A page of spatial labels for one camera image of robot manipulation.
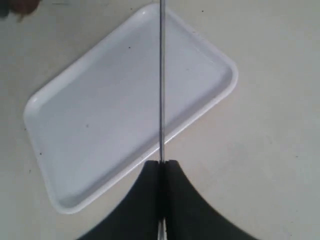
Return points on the white rectangular tray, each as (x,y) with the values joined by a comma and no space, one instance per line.
(99,119)

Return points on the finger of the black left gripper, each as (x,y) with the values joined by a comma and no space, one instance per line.
(6,8)

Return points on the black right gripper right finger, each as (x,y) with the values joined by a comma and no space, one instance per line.
(188,215)

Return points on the red meat chunk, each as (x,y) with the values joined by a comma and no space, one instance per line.
(23,7)

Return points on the thin metal skewer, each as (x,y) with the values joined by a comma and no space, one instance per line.
(162,61)

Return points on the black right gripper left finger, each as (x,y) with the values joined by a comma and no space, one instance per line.
(136,216)

